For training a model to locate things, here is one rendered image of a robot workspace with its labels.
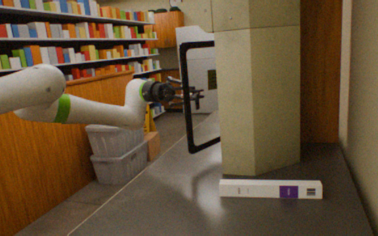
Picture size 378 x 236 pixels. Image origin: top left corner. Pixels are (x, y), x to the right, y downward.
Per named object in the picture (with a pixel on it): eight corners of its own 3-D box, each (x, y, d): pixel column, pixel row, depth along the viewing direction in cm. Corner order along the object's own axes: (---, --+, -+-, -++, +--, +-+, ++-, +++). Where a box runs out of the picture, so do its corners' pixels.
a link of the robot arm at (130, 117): (72, 94, 111) (62, 93, 119) (67, 124, 111) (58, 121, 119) (151, 108, 135) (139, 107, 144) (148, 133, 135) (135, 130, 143)
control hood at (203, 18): (234, 33, 120) (233, 8, 118) (213, 32, 91) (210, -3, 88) (207, 36, 124) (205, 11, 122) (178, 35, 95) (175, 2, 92)
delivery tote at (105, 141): (148, 140, 359) (145, 113, 351) (121, 158, 304) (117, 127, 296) (119, 139, 373) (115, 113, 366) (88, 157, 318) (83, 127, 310)
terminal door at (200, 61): (237, 134, 129) (232, 39, 120) (189, 155, 107) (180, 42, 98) (235, 133, 129) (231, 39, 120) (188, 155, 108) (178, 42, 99)
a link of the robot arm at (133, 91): (123, 76, 136) (141, 81, 144) (118, 103, 135) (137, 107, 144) (142, 76, 126) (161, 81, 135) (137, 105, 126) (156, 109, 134)
